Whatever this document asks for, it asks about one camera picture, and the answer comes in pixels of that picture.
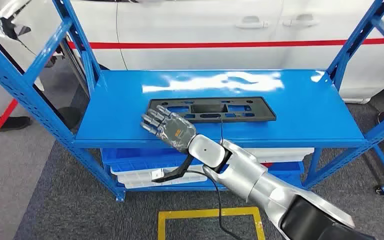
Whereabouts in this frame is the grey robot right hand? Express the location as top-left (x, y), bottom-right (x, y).
top-left (140, 105), bottom-right (198, 154)

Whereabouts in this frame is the black plastic plate bracket part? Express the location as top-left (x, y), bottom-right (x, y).
top-left (146, 96), bottom-right (277, 124)

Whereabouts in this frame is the blue metal shelf rack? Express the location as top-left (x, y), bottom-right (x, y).
top-left (0, 0), bottom-right (384, 203)

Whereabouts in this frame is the blue plastic bin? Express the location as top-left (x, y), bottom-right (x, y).
top-left (100, 148), bottom-right (206, 173)
top-left (261, 161), bottom-right (306, 187)

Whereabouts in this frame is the white car with red stripe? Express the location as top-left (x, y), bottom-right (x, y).
top-left (0, 0), bottom-right (384, 105)

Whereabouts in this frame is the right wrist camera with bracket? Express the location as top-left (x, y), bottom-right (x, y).
top-left (151, 154), bottom-right (196, 184)

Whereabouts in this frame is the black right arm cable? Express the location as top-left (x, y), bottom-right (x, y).
top-left (178, 169), bottom-right (244, 240)

